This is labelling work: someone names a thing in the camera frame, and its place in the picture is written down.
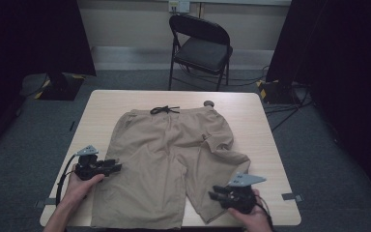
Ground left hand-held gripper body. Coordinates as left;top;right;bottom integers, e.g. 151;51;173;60
73;144;108;182

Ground white wall socket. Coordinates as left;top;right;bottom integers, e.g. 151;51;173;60
168;0;191;15

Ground grey tape strip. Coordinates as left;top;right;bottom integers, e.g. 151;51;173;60
281;191;304;204
34;197;58;209

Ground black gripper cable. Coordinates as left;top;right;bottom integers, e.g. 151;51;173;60
54;154;79;208
255;194;275;232

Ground black folding chair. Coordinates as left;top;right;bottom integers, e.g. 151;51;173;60
167;14;234;93

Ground person's right hand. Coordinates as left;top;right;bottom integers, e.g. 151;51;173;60
227;188;272;232

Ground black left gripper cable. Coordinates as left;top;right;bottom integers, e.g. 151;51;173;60
54;154;79;208

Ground person's left hand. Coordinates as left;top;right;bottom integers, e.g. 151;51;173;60
58;163;106;211

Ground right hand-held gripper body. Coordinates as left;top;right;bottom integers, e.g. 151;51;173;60
220;171;268;216

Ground black yellow-striped stand base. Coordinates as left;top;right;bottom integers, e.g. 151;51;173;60
255;78;304;105
33;72;86;102

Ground khaki shorts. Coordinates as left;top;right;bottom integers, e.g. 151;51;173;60
90;104;252;231

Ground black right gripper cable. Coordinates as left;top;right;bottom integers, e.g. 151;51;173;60
255;194;275;232

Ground black floor cable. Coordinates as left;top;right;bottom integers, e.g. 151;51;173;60
177;64;271;88
264;86;314;132

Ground black curtain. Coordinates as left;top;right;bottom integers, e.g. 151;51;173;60
265;0;371;209
0;0;98;163

